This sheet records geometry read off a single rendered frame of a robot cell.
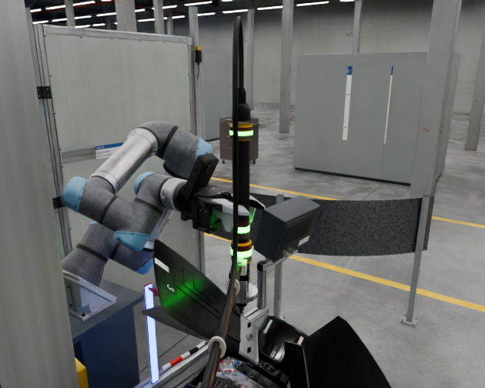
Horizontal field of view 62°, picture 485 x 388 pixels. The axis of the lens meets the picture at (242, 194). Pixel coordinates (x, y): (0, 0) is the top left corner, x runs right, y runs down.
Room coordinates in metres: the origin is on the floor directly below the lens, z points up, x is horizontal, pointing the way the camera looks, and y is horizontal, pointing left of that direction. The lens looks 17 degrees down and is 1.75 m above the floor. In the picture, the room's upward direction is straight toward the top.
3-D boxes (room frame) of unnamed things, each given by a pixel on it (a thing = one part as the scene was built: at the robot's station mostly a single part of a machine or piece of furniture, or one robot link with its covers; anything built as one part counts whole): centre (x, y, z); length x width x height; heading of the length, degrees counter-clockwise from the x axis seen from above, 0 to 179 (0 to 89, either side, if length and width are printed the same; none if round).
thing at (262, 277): (1.41, -0.08, 0.96); 0.03 x 0.03 x 0.20; 49
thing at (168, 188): (0.89, 0.15, 1.48); 0.08 x 0.05 x 0.08; 139
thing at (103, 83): (2.67, 0.73, 1.10); 1.21 x 0.06 x 2.20; 139
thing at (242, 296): (0.76, 0.00, 1.34); 0.09 x 0.07 x 0.10; 174
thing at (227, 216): (0.75, 0.03, 1.48); 0.09 x 0.03 x 0.06; 39
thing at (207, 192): (0.84, 0.09, 1.47); 0.12 x 0.08 x 0.09; 49
